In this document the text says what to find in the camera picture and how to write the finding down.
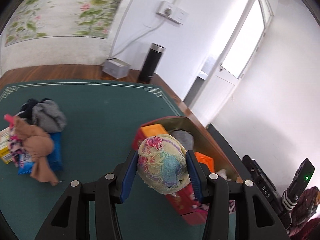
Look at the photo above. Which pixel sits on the black white striped sock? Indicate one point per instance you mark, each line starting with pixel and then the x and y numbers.
pixel 26 110

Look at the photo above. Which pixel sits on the lotus wall painting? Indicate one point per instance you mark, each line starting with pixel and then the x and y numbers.
pixel 45 32

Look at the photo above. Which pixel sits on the red storage box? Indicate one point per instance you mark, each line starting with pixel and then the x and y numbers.
pixel 185 201

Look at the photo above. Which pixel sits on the pastel yellow sock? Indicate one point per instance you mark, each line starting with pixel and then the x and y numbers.
pixel 162 164

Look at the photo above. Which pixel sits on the yellow medicine box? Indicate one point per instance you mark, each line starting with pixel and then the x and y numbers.
pixel 6 139

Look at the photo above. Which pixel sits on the orange heart-pattern cube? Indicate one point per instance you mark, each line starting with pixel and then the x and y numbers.
pixel 153 130

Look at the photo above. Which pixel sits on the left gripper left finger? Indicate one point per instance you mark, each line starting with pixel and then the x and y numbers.
pixel 69 218

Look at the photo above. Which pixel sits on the pink knotted sock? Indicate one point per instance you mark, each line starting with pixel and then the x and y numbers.
pixel 9 119

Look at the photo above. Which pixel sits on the white wall socket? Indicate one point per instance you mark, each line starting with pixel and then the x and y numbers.
pixel 171 12

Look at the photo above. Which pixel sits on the white door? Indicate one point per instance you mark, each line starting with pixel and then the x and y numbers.
pixel 234 30

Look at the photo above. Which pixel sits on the pink leopard fuzzy sock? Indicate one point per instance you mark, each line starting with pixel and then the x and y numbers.
pixel 15 146

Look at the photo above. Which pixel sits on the grey sock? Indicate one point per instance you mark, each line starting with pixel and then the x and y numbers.
pixel 47 115

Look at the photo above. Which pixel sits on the black thermos bottle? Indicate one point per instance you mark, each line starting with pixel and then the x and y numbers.
pixel 151 62

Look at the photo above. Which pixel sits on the blue snack packet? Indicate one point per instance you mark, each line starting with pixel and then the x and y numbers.
pixel 54 159

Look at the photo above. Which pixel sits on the green table mat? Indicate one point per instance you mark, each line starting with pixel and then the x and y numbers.
pixel 102 121

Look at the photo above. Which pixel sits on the grey speaker box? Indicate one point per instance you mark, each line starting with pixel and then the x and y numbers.
pixel 116 68

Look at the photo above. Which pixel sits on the white plastic bag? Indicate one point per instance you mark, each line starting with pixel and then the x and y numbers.
pixel 223 174

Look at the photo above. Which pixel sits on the tan knotted stocking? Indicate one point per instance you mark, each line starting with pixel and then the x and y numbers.
pixel 39 145

